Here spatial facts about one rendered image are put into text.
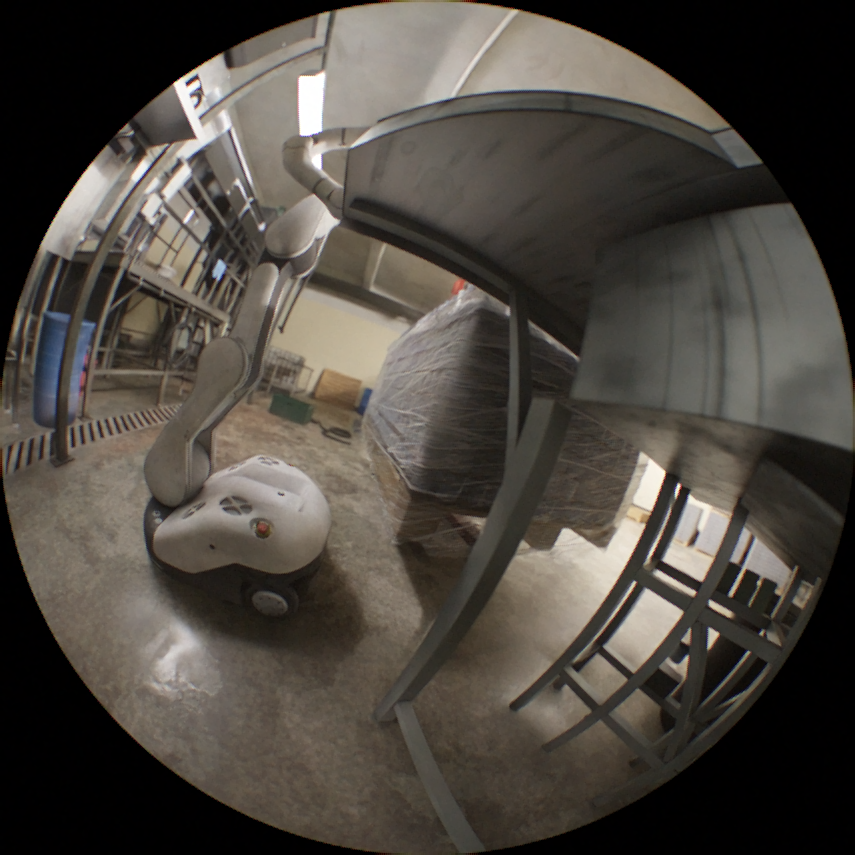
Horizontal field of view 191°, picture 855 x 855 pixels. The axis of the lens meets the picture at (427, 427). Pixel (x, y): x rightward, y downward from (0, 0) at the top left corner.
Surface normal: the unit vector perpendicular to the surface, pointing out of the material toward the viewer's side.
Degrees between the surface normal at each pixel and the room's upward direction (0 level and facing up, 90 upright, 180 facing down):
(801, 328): 90
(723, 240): 90
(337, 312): 90
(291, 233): 90
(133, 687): 0
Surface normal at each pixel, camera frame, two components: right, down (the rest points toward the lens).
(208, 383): 0.34, 0.17
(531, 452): -0.89, -0.30
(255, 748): 0.34, -0.94
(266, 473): 0.43, -0.11
